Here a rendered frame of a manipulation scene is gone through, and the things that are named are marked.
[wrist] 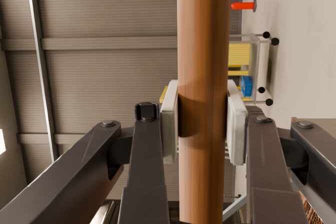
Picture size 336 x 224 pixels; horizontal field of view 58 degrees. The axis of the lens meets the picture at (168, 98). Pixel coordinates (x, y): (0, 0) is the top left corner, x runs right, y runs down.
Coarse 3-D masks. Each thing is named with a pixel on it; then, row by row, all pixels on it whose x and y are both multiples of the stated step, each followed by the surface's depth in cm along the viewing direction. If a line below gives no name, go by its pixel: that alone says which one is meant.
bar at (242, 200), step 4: (292, 184) 113; (292, 188) 113; (296, 188) 113; (240, 196) 119; (244, 196) 117; (236, 200) 119; (240, 200) 118; (244, 200) 118; (232, 204) 120; (236, 204) 118; (240, 204) 118; (228, 208) 120; (232, 208) 119; (236, 208) 119; (224, 212) 120; (228, 212) 120; (232, 212) 119; (224, 216) 120; (228, 216) 120
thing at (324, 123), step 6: (294, 120) 186; (300, 120) 187; (306, 120) 186; (312, 120) 186; (318, 120) 186; (324, 120) 186; (330, 120) 185; (324, 126) 177; (330, 126) 176; (330, 132) 168
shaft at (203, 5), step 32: (192, 0) 16; (224, 0) 16; (192, 32) 16; (224, 32) 17; (192, 64) 17; (224, 64) 17; (192, 96) 17; (224, 96) 18; (192, 128) 18; (224, 128) 19; (192, 160) 19; (224, 160) 20; (192, 192) 19
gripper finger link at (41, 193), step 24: (96, 144) 12; (48, 168) 11; (72, 168) 10; (96, 168) 12; (120, 168) 15; (24, 192) 9; (48, 192) 9; (72, 192) 10; (96, 192) 12; (0, 216) 8; (24, 216) 8; (48, 216) 9; (72, 216) 10
